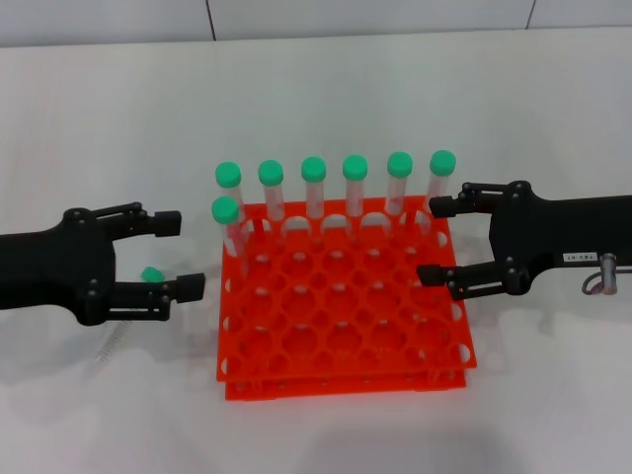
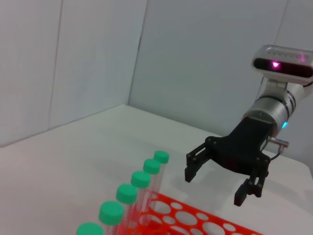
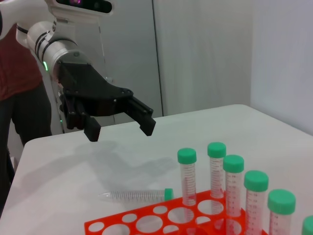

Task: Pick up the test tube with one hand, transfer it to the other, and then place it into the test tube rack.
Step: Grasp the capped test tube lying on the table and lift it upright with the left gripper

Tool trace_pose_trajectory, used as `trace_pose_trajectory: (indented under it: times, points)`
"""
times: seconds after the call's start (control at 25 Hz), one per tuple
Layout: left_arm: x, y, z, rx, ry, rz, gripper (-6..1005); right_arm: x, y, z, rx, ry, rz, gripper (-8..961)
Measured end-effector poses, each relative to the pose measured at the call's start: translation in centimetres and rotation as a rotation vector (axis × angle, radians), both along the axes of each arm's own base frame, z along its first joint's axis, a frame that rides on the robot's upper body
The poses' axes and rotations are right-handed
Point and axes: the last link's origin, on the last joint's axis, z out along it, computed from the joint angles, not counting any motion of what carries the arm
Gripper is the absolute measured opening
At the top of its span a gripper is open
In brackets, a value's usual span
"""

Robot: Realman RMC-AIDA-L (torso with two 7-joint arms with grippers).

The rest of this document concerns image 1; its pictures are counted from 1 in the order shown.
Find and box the orange test tube rack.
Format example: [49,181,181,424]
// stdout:
[215,196,480,402]

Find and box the silver plug on right gripper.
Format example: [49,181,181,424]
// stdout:
[581,252,620,297]

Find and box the green capped clear test tube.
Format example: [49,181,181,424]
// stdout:
[386,151,414,218]
[300,156,328,233]
[342,154,369,231]
[88,266,165,376]
[214,161,247,233]
[257,159,287,238]
[427,149,458,214]
[210,196,251,277]

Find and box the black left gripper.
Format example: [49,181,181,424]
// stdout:
[0,200,206,327]

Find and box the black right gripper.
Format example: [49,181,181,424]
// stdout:
[416,181,632,301]

